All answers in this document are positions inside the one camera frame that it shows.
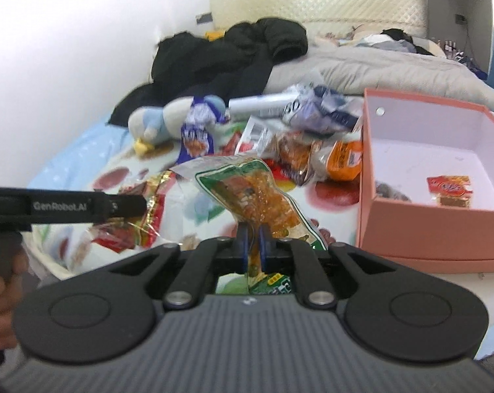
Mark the grey wrapper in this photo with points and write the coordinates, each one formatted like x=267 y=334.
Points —
x=388 y=191

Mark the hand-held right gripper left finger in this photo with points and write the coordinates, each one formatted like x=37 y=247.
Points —
x=242 y=249

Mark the clear brown snack packet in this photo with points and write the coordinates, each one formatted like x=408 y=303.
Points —
x=294 y=155

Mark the cream floral pillow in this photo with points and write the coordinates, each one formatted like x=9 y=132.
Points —
x=333 y=35

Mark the group of small bottles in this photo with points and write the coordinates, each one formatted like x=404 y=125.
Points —
x=451 y=47

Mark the pink cardboard box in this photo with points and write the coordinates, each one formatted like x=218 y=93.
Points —
x=431 y=229

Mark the white and blue plush toy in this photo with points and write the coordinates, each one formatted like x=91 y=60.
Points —
x=160 y=123

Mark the white label snack packet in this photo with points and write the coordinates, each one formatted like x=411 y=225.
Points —
x=255 y=137

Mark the fruit-print tablecloth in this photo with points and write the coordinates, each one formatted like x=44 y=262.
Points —
x=333 y=196

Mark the black wall outlet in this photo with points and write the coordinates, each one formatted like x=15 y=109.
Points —
x=460 y=19

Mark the blue snack bag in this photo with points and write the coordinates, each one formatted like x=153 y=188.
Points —
x=197 y=139

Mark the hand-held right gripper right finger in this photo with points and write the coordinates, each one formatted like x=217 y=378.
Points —
x=266 y=249

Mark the small red-brown snack packet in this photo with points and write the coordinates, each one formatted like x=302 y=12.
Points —
x=115 y=239

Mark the grey wall plate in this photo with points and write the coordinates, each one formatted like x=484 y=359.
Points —
x=204 y=18

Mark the green label snack packet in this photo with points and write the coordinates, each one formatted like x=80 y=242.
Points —
x=247 y=196

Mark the yellow cloth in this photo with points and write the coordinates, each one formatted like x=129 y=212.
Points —
x=215 y=35

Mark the red foil snack packet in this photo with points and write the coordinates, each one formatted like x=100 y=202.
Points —
x=156 y=208

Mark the black garment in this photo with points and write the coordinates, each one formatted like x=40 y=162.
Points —
x=394 y=35

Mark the clear plastic bag blue print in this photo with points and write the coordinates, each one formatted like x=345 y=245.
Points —
x=324 y=108

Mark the white tube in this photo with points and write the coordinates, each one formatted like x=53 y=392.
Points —
x=259 y=105

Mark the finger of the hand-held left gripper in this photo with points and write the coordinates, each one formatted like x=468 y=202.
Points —
x=128 y=208

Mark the blue star bedsheet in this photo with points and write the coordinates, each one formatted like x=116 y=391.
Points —
x=74 y=159

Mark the grey duvet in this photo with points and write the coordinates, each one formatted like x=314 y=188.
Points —
x=394 y=73

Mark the black puffer jacket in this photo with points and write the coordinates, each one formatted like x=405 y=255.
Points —
x=230 y=61

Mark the person's left hand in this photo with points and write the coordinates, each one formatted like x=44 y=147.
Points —
x=5 y=319

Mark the red label clear snack packet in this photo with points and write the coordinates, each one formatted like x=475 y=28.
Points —
x=449 y=188

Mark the orange snack packet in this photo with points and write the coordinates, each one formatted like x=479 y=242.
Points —
x=343 y=157

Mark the grey plaid shirt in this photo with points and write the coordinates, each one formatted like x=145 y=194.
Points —
x=378 y=41

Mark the cream quilted headboard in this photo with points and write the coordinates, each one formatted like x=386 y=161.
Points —
x=320 y=0

